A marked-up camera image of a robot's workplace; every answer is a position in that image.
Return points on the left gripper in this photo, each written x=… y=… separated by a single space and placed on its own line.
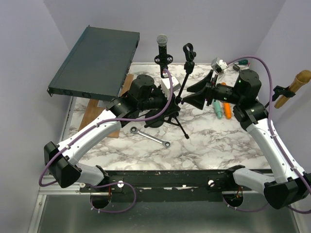
x=168 y=102

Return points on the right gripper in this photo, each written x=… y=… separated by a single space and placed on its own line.
x=209 y=91

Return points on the black tripod clip stand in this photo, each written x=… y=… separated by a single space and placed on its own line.
x=188 y=67

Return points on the mint green toy microphone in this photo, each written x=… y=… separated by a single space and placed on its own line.
x=217 y=108

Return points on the black round-base shock-mount stand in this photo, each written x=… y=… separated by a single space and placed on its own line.
x=156 y=122

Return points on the orange toy microphone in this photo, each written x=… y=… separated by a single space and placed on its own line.
x=226 y=106

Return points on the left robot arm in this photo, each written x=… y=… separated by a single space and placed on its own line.
x=62 y=160

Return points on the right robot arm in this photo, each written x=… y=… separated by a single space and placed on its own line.
x=290 y=182

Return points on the black microphone silver grille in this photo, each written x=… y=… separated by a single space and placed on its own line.
x=162 y=43

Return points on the black round-base clip stand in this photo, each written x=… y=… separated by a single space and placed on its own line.
x=279 y=93

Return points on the gold microphone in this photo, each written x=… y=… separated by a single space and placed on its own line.
x=300 y=80

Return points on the silver ratchet wrench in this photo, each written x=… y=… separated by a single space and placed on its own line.
x=135 y=130

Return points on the wooden board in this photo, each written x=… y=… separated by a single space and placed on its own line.
x=92 y=109

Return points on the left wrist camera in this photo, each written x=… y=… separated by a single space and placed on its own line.
x=166 y=85

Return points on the black tripod shock-mount stand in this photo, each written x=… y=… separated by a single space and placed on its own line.
x=163 y=60

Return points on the green-handled screwdriver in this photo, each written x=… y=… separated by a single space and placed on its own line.
x=242 y=62

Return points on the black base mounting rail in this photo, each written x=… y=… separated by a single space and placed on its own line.
x=164 y=185

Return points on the dark rack-mount equipment case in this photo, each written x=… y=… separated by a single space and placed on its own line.
x=97 y=65

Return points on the aluminium frame rail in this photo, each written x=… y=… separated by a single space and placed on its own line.
x=43 y=192

